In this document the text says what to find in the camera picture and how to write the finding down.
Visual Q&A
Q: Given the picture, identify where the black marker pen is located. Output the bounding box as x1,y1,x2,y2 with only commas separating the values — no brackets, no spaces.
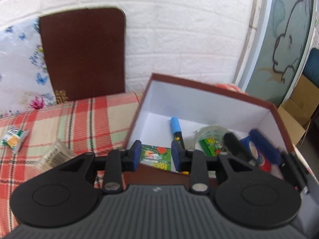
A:
170,117,185,149

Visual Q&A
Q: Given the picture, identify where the blue tape roll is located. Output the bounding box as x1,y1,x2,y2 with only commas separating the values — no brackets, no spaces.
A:
240,136,265,167

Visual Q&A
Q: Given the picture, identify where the bag of white beads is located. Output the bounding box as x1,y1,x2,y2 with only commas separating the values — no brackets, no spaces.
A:
34,141,77,171

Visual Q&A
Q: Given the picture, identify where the green snack packet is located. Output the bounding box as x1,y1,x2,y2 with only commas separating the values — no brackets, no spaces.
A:
2,125,29,154

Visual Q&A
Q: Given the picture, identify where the small green box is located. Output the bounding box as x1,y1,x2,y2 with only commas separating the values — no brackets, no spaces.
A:
200,138,227,157

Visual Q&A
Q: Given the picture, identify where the clear printed tape roll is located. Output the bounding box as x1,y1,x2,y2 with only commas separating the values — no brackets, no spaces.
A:
193,124,229,155

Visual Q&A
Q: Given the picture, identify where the green card packet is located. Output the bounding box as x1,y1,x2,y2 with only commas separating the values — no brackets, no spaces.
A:
140,145,171,171

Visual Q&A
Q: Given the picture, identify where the brown open storage box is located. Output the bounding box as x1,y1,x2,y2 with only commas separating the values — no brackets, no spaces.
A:
123,72,296,188

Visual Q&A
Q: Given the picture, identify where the plaid bed sheet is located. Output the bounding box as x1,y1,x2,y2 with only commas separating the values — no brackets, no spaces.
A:
1,92,144,237

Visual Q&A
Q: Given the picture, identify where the red tape roll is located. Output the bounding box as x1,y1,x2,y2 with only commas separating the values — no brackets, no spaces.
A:
259,157,271,172

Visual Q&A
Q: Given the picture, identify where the open cardboard box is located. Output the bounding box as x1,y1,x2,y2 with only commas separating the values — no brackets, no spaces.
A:
278,75,318,145

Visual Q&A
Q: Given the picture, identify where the floral white pillow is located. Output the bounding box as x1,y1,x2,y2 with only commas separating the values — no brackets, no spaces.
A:
1,17,56,118

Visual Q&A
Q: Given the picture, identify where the blue chair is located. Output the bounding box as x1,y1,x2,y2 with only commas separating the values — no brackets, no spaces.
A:
303,48,319,85

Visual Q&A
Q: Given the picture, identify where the cartoon wall panel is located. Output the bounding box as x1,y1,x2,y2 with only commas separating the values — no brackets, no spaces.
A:
246,0,314,105

